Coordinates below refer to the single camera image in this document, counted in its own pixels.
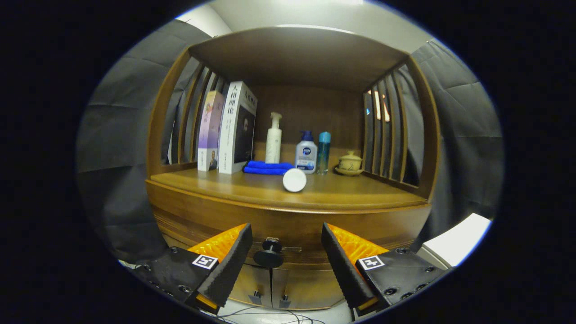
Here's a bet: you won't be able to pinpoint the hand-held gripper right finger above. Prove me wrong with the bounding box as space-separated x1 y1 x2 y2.
321 222 453 318

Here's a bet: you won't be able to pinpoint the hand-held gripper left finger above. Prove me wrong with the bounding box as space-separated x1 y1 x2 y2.
135 223 254 315

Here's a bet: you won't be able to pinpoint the black drawer knob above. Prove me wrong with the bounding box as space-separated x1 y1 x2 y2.
253 238 284 269

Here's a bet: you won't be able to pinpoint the white green tube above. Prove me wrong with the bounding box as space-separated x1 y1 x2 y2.
282 168 308 193

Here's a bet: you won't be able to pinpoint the wooden countertop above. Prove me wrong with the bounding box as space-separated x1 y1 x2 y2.
150 167 428 211

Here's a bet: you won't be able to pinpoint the wooden cabinet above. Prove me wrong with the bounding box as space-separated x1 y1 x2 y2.
144 25 441 312

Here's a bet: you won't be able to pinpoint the ceramic lidded teacup with saucer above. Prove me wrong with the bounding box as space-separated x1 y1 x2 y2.
334 151 364 176

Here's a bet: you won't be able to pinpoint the blue folded cloth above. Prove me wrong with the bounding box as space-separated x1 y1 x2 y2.
243 160 295 176

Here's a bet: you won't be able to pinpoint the teal bottle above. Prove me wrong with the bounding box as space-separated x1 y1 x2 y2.
316 131 332 176

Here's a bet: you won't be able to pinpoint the white bottle blue pump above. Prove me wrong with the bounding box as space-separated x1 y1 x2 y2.
295 130 318 175

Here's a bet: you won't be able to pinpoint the white side table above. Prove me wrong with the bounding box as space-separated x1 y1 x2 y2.
418 213 492 268

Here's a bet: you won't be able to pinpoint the white book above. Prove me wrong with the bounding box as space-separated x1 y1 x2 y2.
218 81 258 175

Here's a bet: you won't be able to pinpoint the purple book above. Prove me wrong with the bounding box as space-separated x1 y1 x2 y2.
197 90 225 172

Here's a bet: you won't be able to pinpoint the black backdrop cloth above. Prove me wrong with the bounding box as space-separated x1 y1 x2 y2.
76 19 504 266

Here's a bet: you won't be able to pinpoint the black floor cables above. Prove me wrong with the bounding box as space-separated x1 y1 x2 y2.
216 306 327 324

